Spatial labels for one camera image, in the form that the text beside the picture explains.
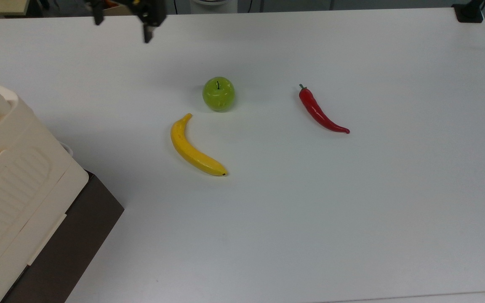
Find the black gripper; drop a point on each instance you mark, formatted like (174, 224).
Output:
(152, 10)

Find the cream plastic cabinet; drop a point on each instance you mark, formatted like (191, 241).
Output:
(11, 181)

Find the green toy apple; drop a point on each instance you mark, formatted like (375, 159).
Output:
(218, 94)

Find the yellow toy banana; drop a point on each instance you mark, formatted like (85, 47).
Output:
(190, 150)

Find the red toy chili pepper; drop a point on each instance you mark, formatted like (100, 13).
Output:
(316, 110)

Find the dark brown wooden drawer box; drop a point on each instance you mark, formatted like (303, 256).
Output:
(70, 235)

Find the black table clamp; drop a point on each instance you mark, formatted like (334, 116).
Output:
(469, 12)

